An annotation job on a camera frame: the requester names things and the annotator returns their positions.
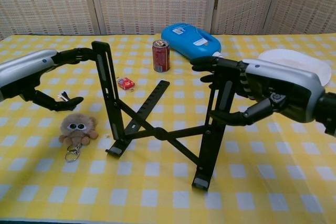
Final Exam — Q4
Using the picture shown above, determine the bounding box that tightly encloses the black folding laptop stand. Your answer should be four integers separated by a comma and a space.
91, 40, 244, 190

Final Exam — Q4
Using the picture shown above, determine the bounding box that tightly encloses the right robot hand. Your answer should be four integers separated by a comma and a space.
190, 56, 326, 126

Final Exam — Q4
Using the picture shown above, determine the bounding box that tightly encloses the red soda can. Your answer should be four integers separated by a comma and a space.
153, 39, 171, 73

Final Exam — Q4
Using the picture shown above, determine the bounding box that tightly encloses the yellow checked tablecloth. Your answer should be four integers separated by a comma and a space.
0, 34, 336, 222

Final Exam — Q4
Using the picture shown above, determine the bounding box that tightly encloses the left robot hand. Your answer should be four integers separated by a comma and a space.
0, 47, 94, 112

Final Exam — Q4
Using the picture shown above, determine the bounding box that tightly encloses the black staple remover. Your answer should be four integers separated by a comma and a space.
57, 91, 71, 103

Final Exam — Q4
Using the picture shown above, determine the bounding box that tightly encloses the white paper plate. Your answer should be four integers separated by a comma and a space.
258, 49, 332, 87

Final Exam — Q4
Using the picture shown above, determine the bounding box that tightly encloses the small red box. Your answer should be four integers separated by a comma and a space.
117, 76, 136, 91

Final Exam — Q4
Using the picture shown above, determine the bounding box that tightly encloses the brown plush keychain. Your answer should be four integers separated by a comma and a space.
58, 113, 99, 162

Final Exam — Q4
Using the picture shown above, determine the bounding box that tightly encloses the blue pump detergent bottle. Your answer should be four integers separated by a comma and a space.
161, 22, 224, 61

